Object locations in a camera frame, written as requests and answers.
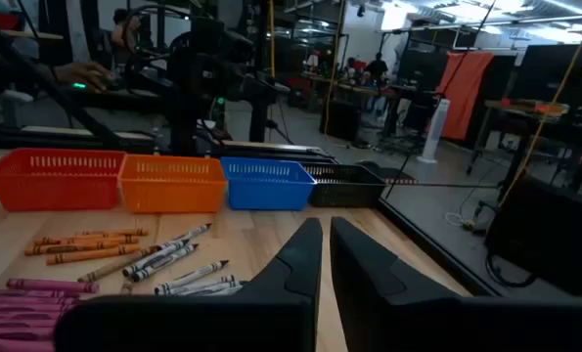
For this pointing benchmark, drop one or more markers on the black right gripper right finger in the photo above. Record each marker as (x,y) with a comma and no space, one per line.
(393,322)

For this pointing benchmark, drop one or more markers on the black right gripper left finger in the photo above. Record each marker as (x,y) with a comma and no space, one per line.
(271,322)

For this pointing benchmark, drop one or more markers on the brown crayon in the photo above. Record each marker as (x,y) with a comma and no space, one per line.
(109,268)
(126,287)

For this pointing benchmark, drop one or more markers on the magenta crayon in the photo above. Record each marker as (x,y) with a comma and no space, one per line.
(21,302)
(26,294)
(21,311)
(12,345)
(12,322)
(51,285)
(12,333)

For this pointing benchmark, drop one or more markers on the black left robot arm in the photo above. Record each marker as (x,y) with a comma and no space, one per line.
(197,73)

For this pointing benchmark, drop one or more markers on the blue plastic basket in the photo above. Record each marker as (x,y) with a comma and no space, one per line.
(266,193)

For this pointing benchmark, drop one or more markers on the black plastic basket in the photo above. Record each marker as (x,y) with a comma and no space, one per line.
(344,193)

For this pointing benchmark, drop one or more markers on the orange plastic basket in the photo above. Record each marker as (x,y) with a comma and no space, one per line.
(173,190)

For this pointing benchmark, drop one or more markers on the black box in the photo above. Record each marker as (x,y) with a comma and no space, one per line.
(545,234)

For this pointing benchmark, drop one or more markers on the white tower fan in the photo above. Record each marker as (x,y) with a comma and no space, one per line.
(434,132)

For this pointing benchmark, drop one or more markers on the black bin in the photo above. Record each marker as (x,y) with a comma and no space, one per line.
(340,122)

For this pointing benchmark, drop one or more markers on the orange hanging cloth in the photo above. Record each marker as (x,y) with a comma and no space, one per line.
(464,93)

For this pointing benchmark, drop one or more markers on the person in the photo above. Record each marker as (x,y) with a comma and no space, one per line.
(376,66)
(124,31)

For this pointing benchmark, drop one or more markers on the wooden work table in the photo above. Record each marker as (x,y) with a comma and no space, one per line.
(540,110)

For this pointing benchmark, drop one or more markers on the red plastic basket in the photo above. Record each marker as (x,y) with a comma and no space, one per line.
(51,186)

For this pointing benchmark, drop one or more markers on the large black monitor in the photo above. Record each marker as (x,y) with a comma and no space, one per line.
(559,73)

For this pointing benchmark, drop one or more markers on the person's hand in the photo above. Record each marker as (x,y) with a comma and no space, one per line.
(82,75)

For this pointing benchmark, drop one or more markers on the wooden shelf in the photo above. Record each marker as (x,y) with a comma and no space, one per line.
(31,35)

